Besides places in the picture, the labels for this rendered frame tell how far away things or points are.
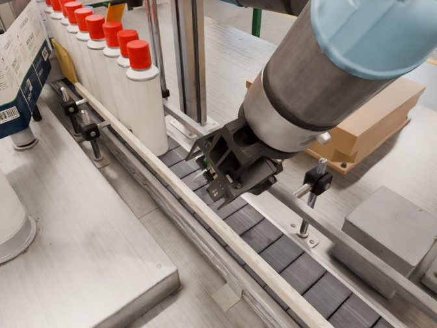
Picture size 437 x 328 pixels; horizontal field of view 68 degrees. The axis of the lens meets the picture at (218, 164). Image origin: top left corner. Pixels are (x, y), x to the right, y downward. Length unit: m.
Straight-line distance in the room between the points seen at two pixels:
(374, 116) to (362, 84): 0.49
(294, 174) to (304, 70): 0.46
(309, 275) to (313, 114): 0.28
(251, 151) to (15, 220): 0.35
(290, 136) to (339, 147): 0.41
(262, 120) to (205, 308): 0.30
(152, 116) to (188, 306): 0.30
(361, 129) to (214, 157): 0.38
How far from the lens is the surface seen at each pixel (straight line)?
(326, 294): 0.46
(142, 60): 0.52
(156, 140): 0.59
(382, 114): 0.71
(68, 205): 0.57
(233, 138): 0.28
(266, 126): 0.26
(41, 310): 0.48
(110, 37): 0.61
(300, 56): 0.22
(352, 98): 0.23
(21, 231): 0.53
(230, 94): 0.90
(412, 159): 0.79
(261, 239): 0.48
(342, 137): 0.65
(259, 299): 0.45
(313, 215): 0.42
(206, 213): 0.46
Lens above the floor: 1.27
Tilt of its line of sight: 42 degrees down
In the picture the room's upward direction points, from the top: straight up
